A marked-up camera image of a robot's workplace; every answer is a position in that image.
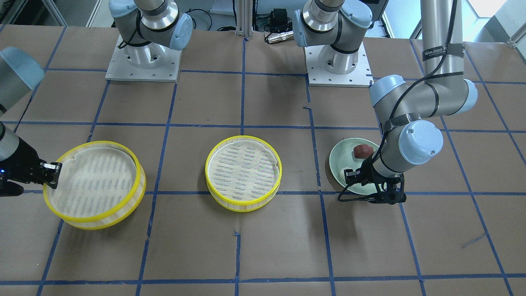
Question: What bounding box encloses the mint green plate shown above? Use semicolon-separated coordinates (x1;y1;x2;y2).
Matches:
328;137;379;187

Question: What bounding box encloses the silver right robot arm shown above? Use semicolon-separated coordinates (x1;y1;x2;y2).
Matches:
1;0;194;124

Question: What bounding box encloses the brown steamed bun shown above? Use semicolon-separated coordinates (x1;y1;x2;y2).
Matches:
353;144;374;159

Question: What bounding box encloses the aluminium frame post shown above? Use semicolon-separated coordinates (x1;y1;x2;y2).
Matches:
233;0;255;39

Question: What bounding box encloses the black power adapter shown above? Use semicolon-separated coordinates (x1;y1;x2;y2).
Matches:
269;8;288;27

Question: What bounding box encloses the yellow steamer basket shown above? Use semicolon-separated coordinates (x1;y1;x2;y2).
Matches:
43;141;147;230
205;135;283;213

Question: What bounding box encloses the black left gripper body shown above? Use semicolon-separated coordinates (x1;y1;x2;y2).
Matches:
357;157;406;204

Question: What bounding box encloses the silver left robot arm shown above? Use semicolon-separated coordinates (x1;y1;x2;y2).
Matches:
292;0;478;204

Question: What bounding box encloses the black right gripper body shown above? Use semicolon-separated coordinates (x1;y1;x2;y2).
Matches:
0;139;46;197

